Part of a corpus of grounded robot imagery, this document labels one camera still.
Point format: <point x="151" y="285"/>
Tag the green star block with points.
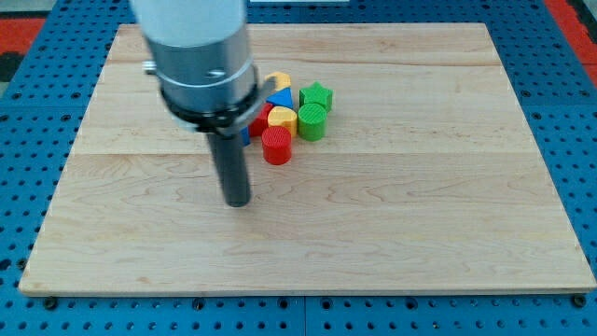
<point x="316" y="94"/>

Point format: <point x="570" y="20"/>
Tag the blue cube block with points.
<point x="246" y="138"/>

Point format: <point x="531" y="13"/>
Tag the red cylinder block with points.
<point x="276" y="145"/>

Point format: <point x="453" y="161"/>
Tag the yellow heart block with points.
<point x="284" y="117"/>

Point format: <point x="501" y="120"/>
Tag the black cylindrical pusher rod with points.
<point x="227" y="153"/>

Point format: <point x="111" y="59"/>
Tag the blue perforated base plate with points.
<point x="46" y="100"/>

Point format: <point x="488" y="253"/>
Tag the red block behind heart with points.
<point x="260" y="123"/>

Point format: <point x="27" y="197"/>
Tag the green cylinder block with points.
<point x="312" y="122"/>

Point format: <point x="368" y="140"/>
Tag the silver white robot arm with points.
<point x="203" y="62"/>

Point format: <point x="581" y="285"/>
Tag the light wooden board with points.
<point x="428" y="182"/>

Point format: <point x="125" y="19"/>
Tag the blue triangle block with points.
<point x="282" y="98"/>

